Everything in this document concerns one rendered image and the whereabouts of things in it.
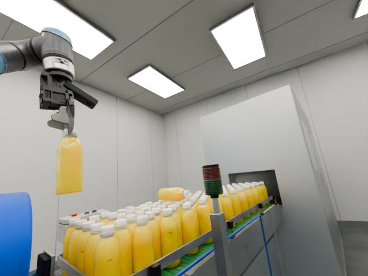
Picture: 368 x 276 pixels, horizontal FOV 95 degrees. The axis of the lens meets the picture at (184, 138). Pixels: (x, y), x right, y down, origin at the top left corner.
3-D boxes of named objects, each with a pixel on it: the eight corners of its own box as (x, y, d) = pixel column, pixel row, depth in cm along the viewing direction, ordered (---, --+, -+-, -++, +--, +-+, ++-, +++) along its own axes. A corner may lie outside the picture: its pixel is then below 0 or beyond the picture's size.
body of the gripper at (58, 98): (39, 111, 55) (38, 78, 57) (70, 114, 61) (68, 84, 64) (43, 102, 50) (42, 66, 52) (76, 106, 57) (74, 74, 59)
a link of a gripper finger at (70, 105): (65, 121, 55) (63, 99, 58) (72, 121, 57) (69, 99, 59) (69, 114, 53) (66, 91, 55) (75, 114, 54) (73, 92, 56)
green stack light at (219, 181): (201, 195, 58) (199, 180, 59) (211, 193, 63) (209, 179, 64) (217, 195, 54) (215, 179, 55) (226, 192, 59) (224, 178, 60)
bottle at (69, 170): (87, 190, 56) (86, 136, 60) (75, 191, 49) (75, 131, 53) (64, 193, 55) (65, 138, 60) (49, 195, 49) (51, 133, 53)
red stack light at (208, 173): (199, 180, 59) (198, 169, 60) (209, 179, 64) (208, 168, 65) (215, 179, 55) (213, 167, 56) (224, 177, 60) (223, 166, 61)
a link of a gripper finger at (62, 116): (51, 133, 51) (49, 107, 54) (73, 134, 55) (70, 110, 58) (52, 129, 49) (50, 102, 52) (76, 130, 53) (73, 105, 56)
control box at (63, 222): (56, 241, 78) (58, 217, 80) (101, 228, 93) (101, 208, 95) (63, 245, 71) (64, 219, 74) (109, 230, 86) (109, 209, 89)
